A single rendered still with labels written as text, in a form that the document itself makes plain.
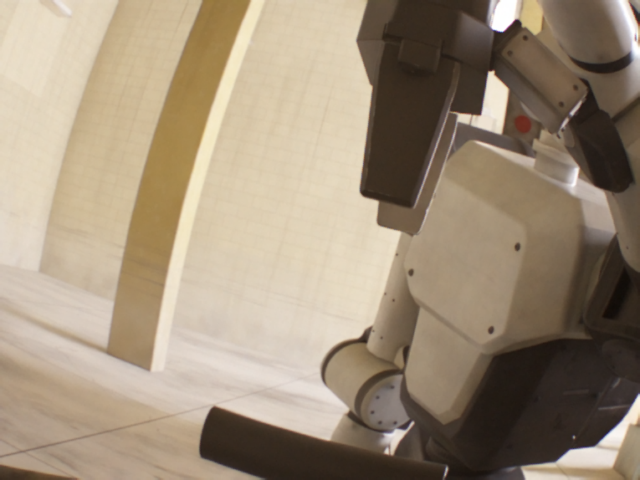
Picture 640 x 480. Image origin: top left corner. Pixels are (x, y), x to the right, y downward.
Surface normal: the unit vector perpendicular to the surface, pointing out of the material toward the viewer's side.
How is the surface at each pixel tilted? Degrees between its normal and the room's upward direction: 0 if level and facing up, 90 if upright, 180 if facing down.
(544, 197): 53
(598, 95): 152
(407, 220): 90
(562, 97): 90
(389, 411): 104
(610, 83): 142
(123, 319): 90
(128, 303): 90
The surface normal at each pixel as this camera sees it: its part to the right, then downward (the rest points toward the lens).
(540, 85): -0.09, -0.09
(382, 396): 0.40, 0.29
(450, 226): -0.88, -0.14
